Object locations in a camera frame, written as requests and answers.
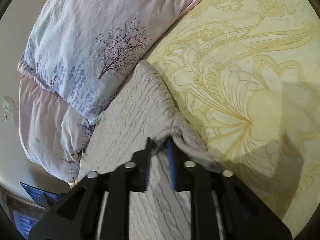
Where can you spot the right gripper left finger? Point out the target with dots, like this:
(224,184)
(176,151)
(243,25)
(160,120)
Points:
(99,204)

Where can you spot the yellow floral bedspread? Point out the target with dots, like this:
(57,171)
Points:
(245,74)

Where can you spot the floral tree print pillow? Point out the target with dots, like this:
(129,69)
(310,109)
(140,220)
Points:
(83,50)

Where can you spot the white wall switch plate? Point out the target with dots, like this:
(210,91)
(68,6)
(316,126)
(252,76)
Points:
(8,109)

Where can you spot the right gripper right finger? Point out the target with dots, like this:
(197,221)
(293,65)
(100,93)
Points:
(222,206)

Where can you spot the blue window curtain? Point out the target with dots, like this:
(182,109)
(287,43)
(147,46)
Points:
(25,214)

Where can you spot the grey cable-knit sweater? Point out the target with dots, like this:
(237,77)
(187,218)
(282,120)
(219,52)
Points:
(144,109)

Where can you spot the pink lavender print pillow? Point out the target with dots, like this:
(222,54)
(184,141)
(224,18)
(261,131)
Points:
(52,134)

